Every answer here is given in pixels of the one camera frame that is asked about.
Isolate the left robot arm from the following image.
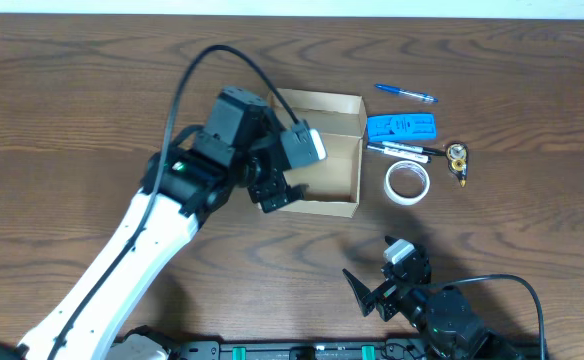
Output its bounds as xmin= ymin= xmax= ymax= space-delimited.
xmin=0 ymin=87 xmax=327 ymax=359

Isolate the left black cable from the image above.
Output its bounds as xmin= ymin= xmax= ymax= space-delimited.
xmin=46 ymin=44 xmax=303 ymax=360

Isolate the blue ballpoint pen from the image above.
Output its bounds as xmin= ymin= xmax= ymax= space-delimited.
xmin=375 ymin=84 xmax=438 ymax=104

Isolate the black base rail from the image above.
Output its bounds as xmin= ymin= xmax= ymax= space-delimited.
xmin=111 ymin=339 xmax=548 ymax=360

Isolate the blue plastic case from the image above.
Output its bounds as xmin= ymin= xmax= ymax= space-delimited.
xmin=367 ymin=113 xmax=437 ymax=142

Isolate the brown cardboard box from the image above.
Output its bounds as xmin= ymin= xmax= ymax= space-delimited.
xmin=280 ymin=89 xmax=367 ymax=218

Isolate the white whiteboard marker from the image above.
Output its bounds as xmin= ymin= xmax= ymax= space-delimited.
xmin=366 ymin=143 xmax=431 ymax=164

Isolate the yellow correction tape dispenser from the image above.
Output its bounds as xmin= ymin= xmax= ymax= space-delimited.
xmin=446 ymin=142 xmax=469 ymax=187

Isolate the white masking tape roll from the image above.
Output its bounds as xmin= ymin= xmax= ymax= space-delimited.
xmin=383 ymin=160 xmax=431 ymax=206

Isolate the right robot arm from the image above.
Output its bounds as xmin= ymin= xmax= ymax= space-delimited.
xmin=343 ymin=239 xmax=524 ymax=359

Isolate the black cable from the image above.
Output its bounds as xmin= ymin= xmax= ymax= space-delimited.
xmin=46 ymin=44 xmax=303 ymax=360
xmin=421 ymin=273 xmax=547 ymax=360

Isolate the right black cable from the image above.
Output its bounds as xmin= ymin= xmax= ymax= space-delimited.
xmin=421 ymin=273 xmax=547 ymax=360

